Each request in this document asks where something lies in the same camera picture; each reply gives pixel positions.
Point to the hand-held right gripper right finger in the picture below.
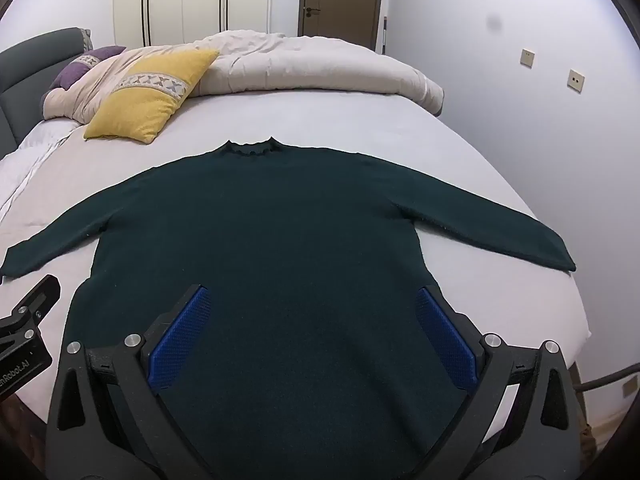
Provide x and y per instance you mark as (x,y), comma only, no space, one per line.
(447,340)

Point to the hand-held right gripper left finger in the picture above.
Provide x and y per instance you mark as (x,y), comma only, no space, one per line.
(180,340)

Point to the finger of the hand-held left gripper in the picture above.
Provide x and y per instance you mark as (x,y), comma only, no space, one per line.
(42,290)

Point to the dark green sweater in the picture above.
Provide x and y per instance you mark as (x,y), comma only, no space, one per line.
(300,235)

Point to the white bed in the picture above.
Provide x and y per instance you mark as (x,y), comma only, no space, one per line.
(425,135)

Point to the yellow pillow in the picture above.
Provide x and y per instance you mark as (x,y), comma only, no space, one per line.
(150,95)

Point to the grey headboard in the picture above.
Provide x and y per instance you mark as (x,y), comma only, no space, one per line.
(30,65)

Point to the purple pillow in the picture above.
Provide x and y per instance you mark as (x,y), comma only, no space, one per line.
(107,52)

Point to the beige duvet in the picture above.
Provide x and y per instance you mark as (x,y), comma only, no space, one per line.
(300,65)

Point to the white wardrobe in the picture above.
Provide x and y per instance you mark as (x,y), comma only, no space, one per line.
(200,0)

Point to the brown door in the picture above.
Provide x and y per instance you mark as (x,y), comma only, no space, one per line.
(345,0)

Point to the beige wall outlet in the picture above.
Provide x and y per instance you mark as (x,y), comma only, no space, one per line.
(629,388)
(527,57)
(576,80)

